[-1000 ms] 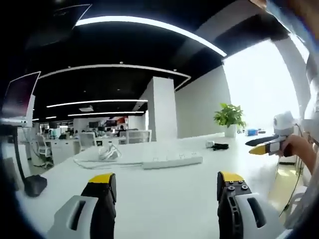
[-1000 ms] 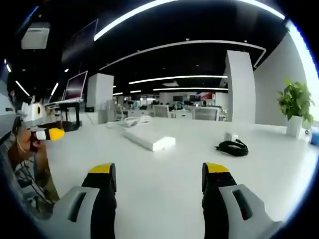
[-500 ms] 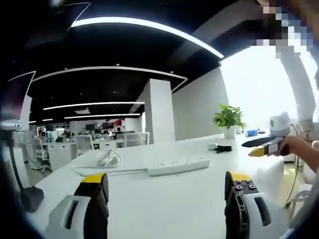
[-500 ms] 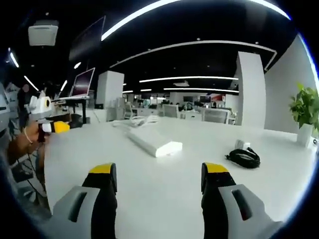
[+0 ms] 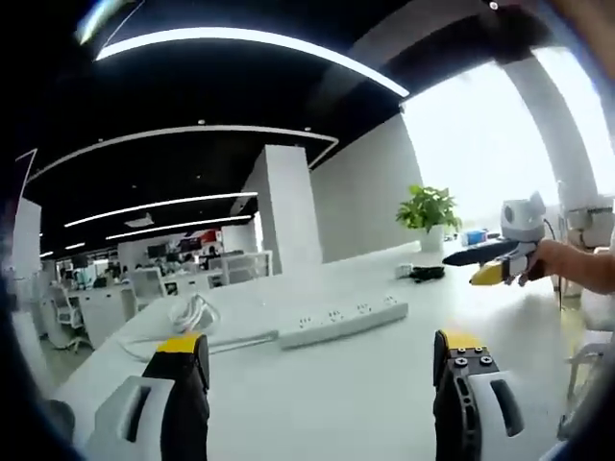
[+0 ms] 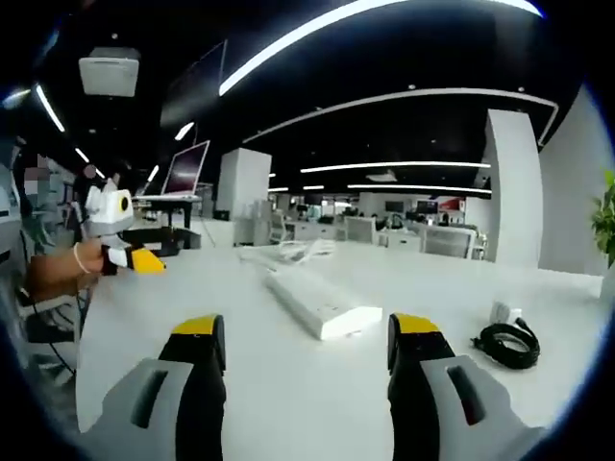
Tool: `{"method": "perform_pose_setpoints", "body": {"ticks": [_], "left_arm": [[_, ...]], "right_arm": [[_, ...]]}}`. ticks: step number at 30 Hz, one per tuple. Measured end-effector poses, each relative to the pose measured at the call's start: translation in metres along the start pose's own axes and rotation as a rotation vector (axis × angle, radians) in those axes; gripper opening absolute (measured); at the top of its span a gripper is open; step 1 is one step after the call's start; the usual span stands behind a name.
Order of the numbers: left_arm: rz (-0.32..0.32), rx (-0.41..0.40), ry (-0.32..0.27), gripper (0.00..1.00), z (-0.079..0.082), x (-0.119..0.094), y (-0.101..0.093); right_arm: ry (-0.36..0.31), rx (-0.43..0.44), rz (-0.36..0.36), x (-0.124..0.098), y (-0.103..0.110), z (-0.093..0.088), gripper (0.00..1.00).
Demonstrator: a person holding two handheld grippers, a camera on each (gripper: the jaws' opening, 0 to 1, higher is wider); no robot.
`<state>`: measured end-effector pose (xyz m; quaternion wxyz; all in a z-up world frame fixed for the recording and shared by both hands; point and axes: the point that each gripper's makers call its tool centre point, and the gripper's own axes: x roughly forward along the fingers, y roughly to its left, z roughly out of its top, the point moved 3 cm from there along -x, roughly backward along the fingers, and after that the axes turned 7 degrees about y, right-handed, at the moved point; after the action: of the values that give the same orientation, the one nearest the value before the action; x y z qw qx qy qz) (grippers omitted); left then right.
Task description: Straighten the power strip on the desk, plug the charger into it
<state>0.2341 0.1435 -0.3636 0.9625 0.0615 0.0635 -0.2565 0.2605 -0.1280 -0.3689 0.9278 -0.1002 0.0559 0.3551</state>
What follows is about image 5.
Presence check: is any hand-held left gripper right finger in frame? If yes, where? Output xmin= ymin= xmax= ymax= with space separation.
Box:
xmin=432 ymin=328 xmax=526 ymax=461

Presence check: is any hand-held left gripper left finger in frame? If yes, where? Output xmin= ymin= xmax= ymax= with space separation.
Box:
xmin=85 ymin=333 xmax=211 ymax=461

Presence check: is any white charger with cable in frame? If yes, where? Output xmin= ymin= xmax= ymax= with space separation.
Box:
xmin=166 ymin=293 xmax=222 ymax=334

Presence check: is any white power strip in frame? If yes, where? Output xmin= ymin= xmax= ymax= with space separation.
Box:
xmin=277 ymin=293 xmax=409 ymax=351

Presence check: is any black object on desk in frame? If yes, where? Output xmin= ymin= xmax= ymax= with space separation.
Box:
xmin=407 ymin=265 xmax=446 ymax=281

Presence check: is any white desk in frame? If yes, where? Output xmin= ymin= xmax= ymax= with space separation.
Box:
xmin=43 ymin=238 xmax=590 ymax=461

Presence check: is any white desk partition screen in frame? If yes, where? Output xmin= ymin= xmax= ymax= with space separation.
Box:
xmin=207 ymin=250 xmax=274 ymax=288

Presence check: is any person's right hand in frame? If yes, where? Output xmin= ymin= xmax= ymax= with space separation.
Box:
xmin=517 ymin=238 xmax=568 ymax=287

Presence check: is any green potted plant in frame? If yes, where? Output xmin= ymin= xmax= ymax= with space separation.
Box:
xmin=395 ymin=184 xmax=463 ymax=254

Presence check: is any white office chair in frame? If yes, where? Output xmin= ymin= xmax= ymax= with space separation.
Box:
xmin=47 ymin=285 xmax=88 ymax=352

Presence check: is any white square pillar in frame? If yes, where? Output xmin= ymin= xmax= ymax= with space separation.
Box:
xmin=242 ymin=143 xmax=324 ymax=276

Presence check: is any white power strip cable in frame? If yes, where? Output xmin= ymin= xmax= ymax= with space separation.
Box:
xmin=114 ymin=328 xmax=281 ymax=362

